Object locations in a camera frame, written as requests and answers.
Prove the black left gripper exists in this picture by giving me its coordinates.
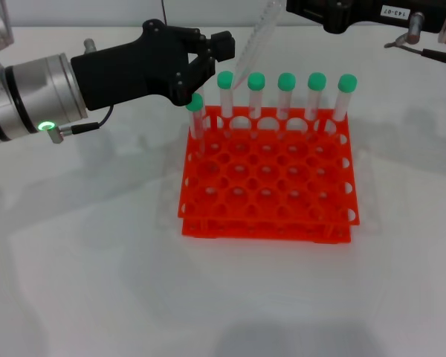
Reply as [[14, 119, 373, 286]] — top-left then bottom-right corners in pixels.
[[71, 20, 236, 112]]

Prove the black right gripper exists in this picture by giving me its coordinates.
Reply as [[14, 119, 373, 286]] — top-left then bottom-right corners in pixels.
[[285, 0, 446, 34]]

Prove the orange plastic test tube rack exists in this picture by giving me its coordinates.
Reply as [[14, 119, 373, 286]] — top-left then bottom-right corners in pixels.
[[177, 106, 361, 245]]

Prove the right wrist cable with plug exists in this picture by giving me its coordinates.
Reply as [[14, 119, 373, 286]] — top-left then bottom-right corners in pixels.
[[384, 12, 446, 67]]

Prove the wrist cable with plug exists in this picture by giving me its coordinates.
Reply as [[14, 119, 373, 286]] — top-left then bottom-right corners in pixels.
[[46, 105, 115, 144], [384, 12, 446, 67]]

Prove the left wrist cable with plug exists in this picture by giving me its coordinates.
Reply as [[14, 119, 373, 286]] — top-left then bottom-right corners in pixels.
[[46, 105, 115, 144]]

